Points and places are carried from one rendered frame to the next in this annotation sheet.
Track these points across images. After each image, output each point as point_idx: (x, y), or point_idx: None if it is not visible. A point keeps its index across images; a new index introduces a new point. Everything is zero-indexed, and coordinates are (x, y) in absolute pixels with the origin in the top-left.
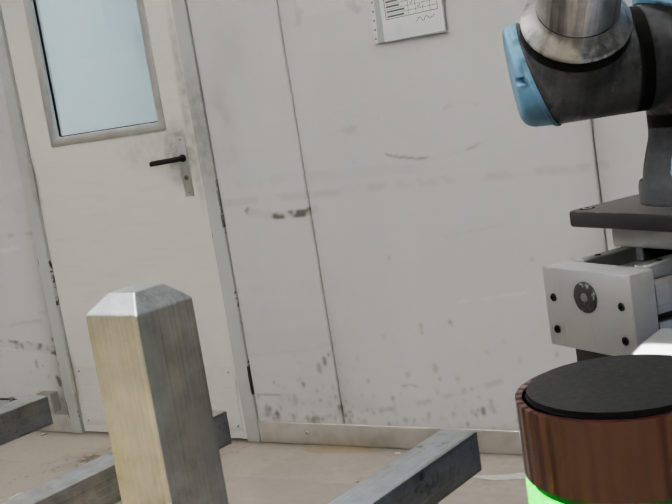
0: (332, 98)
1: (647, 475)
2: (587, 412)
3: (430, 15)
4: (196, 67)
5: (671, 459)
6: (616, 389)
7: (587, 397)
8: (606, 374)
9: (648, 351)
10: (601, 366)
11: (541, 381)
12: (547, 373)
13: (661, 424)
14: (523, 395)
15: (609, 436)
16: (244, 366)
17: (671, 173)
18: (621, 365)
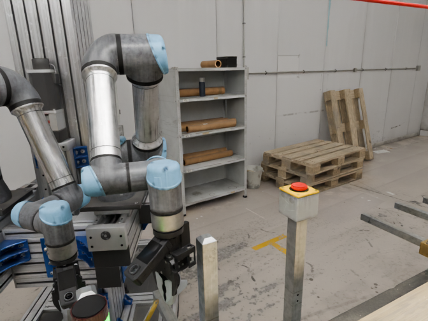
0: None
1: (101, 320)
2: (91, 315)
3: None
4: None
5: (104, 315)
6: (90, 307)
7: (87, 311)
8: (84, 304)
9: (83, 295)
10: (81, 303)
11: (74, 311)
12: (72, 309)
13: (102, 311)
14: (74, 316)
15: (96, 317)
16: None
17: (11, 219)
18: (84, 301)
